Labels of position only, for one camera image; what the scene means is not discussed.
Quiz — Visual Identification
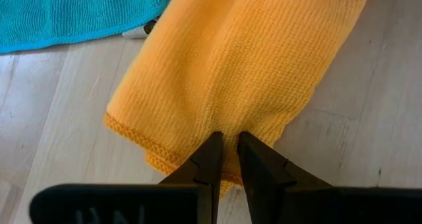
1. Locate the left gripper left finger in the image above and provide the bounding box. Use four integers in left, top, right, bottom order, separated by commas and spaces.
28, 131, 225, 224

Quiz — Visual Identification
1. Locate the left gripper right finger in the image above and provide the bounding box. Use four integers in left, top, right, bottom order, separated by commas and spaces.
236, 131, 422, 224

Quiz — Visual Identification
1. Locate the teal microfiber towel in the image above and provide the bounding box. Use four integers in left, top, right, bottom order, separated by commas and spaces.
0, 0, 181, 55

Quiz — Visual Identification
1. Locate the orange microfiber towel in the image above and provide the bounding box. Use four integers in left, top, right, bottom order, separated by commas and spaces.
103, 0, 373, 198

